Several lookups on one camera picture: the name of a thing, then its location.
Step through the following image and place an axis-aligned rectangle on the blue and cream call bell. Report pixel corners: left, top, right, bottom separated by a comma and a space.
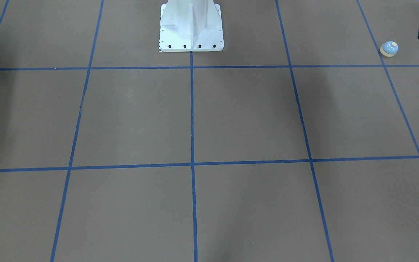
379, 41, 399, 57

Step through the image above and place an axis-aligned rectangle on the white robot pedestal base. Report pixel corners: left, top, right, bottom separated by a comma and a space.
159, 0, 224, 52

